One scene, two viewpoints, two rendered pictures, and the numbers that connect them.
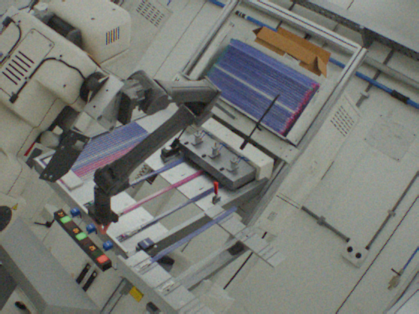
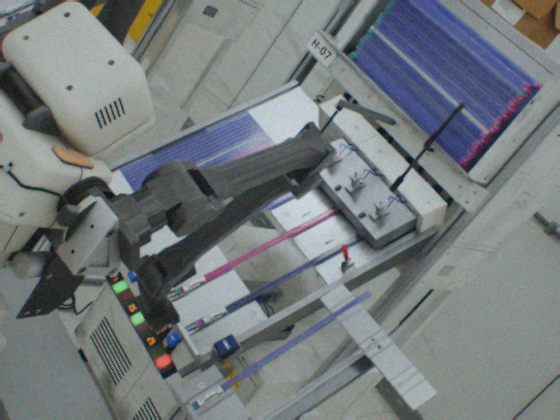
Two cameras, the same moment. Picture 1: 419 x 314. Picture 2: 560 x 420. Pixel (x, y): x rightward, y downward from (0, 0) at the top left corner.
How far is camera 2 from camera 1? 0.65 m
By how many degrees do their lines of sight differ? 19
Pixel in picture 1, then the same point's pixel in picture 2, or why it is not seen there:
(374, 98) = not seen: outside the picture
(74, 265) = not seen: hidden behind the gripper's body
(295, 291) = (501, 329)
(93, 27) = (69, 107)
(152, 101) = (182, 224)
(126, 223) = (207, 299)
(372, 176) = not seen: outside the picture
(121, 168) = (173, 263)
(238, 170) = (387, 217)
